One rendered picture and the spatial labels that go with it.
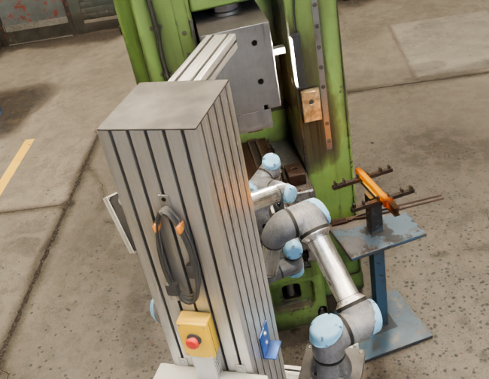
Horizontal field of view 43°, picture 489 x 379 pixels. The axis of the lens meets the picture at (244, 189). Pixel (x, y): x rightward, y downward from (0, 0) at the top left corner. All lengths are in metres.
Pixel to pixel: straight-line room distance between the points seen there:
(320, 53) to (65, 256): 2.54
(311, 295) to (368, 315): 1.34
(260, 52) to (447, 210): 2.12
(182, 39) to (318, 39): 0.62
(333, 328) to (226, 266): 0.71
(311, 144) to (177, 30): 0.89
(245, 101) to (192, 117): 1.45
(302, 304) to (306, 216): 1.35
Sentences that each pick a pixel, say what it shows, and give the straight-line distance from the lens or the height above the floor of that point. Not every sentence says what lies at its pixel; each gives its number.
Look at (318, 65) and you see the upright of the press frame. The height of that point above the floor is 1.46.
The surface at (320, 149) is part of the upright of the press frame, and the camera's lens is 3.22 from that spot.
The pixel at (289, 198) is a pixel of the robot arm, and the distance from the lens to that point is 2.50.
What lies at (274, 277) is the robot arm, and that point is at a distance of 2.60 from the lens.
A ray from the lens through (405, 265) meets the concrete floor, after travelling 4.00.
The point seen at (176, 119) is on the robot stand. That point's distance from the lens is 1.43.
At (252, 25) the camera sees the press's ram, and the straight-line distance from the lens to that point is 2.74.
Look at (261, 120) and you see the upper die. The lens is 2.91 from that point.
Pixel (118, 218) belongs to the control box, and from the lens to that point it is 2.85.
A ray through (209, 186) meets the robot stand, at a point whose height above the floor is 1.87.
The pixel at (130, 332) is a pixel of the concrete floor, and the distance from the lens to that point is 3.92.
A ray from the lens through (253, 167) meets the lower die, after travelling 3.19.
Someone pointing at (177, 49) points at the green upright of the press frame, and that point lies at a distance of 2.88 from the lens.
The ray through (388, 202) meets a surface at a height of 0.96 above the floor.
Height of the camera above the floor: 2.64
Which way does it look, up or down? 33 degrees down
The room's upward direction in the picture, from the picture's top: 11 degrees counter-clockwise
